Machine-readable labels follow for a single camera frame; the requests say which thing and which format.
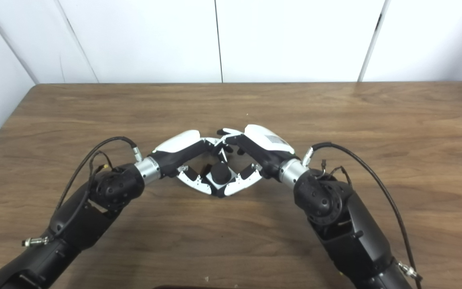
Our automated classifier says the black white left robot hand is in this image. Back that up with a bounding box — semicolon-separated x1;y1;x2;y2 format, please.
148;129;226;196

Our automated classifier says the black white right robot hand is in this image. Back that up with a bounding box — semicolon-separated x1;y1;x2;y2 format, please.
217;124;296;197

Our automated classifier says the black peg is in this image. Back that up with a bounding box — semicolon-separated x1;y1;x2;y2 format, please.
202;162;233;198

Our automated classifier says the white square piece with hole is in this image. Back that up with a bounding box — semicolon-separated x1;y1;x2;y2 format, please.
204;173;237;191

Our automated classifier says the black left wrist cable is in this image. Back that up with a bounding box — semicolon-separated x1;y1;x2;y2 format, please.
21;136;143;248

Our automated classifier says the thin right wrist wire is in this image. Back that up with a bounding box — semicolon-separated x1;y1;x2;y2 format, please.
317;160;353;187

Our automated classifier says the thin wrist wire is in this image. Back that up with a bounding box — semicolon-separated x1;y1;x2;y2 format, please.
88;150;116;178
317;160;353;187

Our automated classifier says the thin left wrist wire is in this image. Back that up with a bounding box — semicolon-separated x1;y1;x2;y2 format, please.
88;150;116;178

